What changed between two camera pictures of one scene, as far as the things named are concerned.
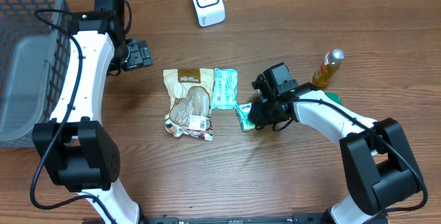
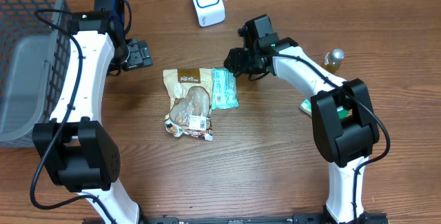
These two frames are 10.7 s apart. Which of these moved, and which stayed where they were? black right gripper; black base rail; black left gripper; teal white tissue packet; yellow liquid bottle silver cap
Moved: teal white tissue packet; black right gripper
Stayed: black left gripper; black base rail; yellow liquid bottle silver cap
